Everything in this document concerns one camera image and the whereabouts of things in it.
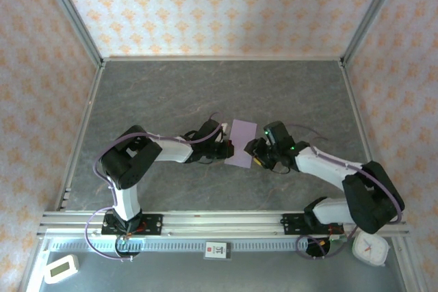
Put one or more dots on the light purple paper sheet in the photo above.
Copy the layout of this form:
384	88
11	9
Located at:
243	138

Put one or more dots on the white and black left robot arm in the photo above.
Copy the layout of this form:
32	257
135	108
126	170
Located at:
171	150

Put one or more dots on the white square analog clock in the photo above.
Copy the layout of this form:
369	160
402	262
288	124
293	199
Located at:
371	251

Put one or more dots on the white label card red mark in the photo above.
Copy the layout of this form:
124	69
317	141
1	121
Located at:
218	250

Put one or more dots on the grey metal shelf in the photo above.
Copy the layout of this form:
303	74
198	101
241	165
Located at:
239	276

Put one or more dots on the white digital timer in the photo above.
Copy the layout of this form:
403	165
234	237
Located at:
61	269

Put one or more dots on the long aluminium base rail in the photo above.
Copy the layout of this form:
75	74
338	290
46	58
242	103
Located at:
219	223

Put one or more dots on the aluminium table edge rail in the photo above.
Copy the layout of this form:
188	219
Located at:
222	58
364	134
79	134

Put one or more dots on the aluminium frame post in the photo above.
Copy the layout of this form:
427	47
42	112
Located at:
73	15
372	15

